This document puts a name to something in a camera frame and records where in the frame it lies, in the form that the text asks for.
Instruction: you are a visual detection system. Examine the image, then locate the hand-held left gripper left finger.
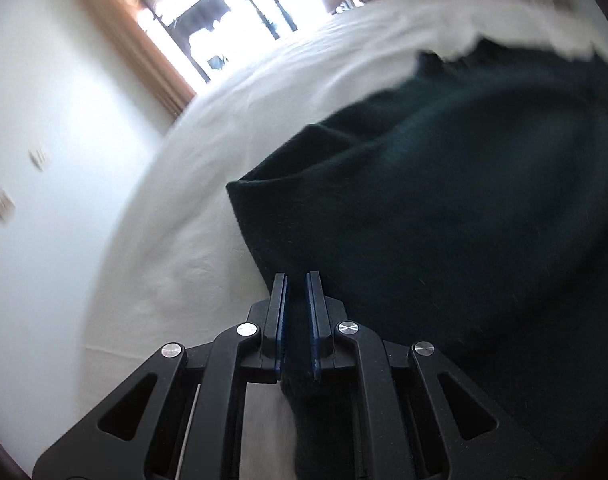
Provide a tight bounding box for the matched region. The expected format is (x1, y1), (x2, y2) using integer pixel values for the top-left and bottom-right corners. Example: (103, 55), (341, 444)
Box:
(32, 273), (289, 480)

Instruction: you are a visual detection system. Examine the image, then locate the wooden framed window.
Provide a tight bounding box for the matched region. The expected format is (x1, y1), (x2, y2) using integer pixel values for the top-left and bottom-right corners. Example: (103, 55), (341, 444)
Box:
(71, 0), (345, 121)

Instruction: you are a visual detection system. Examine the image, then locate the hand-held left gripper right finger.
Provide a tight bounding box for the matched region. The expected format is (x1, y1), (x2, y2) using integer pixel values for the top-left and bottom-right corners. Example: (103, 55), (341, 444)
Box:
(304, 270), (555, 480)

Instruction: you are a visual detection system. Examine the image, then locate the white bed sheet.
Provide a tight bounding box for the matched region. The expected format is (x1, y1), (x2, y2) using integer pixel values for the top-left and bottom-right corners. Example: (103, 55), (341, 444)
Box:
(81, 0), (605, 480)

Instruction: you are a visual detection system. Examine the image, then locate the dark green fleece garment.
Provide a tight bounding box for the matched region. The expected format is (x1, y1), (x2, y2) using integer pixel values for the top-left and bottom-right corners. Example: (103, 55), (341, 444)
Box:
(226, 50), (608, 480)

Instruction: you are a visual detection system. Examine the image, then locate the dark hanging garment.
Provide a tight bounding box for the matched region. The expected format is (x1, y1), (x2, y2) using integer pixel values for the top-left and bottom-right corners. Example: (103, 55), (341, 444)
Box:
(170, 0), (233, 38)

